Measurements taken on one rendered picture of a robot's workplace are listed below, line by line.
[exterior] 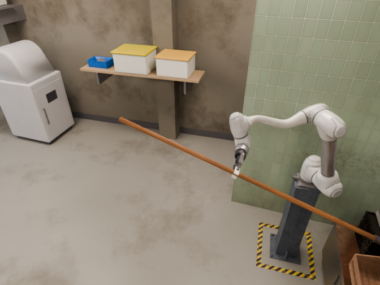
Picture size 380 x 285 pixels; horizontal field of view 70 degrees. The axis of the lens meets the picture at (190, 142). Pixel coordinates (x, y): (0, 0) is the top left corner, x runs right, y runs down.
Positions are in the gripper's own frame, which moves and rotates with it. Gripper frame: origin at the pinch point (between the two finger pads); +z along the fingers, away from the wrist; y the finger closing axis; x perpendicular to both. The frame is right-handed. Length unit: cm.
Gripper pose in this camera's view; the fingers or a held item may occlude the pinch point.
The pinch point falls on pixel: (235, 172)
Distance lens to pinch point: 170.2
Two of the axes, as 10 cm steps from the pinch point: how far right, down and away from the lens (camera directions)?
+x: -9.0, -4.3, 0.5
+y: -3.1, 7.2, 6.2
